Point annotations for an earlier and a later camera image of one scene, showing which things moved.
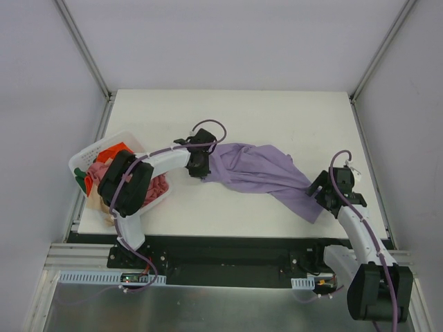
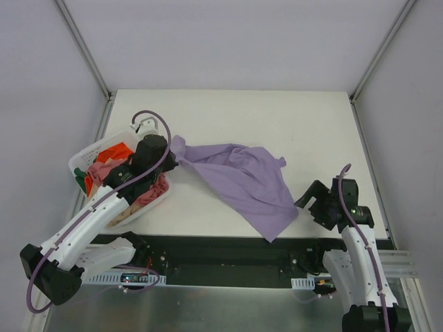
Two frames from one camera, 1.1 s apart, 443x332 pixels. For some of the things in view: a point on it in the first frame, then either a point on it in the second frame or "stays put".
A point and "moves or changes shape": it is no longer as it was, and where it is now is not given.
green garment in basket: [80, 176] stays put
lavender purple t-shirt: [263, 169] moves or changes shape
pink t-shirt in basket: [158, 188] stays put
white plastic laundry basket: [84, 158] stays put
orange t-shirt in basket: [112, 152] stays put
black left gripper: [199, 166] to [169, 163]
